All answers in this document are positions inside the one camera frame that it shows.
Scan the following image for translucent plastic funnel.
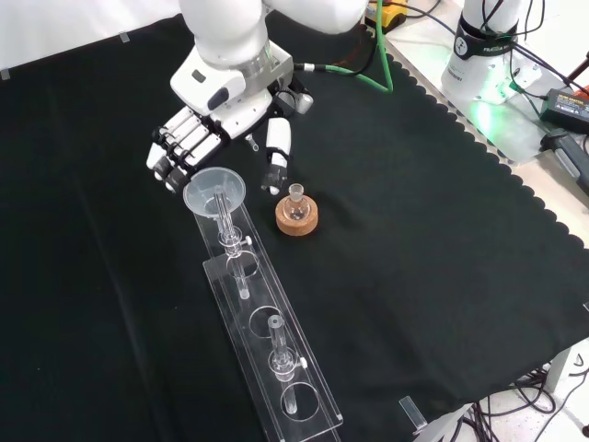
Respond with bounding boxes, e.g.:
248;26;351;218
182;166;248;227

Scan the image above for green cable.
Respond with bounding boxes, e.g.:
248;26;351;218
294;0;395;96

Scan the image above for black power adapter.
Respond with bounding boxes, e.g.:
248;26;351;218
538;87;589;135

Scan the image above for black and grey device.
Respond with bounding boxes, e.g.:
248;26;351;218
538;130;589;195

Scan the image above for thin black cable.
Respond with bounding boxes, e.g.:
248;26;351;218
404;0;461;41

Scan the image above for grey table leg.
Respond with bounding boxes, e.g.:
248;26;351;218
545;343;575;407

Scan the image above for black cloth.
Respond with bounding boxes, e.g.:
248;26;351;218
0;8;589;442

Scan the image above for cork ring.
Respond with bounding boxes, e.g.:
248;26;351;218
274;195;319;237

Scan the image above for black floor cables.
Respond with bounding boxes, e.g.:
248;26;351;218
459;363;589;442

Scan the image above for thick black cable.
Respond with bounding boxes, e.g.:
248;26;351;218
505;41;589;93

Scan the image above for yellow stop button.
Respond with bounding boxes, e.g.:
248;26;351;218
364;0;409;34

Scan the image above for clear acrylic funnel stand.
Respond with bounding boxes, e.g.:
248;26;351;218
191;186;345;442

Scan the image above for small grey wrist camera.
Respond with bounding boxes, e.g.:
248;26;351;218
274;88;316;117

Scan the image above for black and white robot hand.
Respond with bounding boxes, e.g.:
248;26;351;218
145;41;295;194

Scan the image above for small round-bottom glass flask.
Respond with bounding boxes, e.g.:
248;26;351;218
283;182;310;223

